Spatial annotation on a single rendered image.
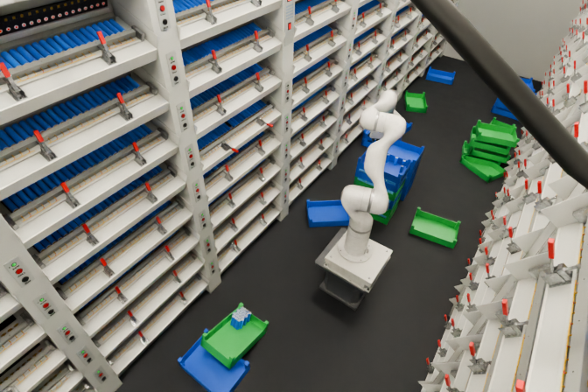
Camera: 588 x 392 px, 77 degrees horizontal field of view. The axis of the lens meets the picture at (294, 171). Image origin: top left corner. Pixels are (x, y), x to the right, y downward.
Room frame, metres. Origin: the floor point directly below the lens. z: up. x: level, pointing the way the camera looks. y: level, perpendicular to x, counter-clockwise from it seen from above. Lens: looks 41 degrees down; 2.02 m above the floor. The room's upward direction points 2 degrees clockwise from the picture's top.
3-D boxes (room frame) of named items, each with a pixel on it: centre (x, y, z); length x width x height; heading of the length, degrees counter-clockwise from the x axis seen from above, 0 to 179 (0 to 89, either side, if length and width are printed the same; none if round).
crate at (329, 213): (1.84, -0.26, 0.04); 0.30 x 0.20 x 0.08; 96
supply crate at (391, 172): (1.93, -0.60, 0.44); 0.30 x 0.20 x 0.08; 59
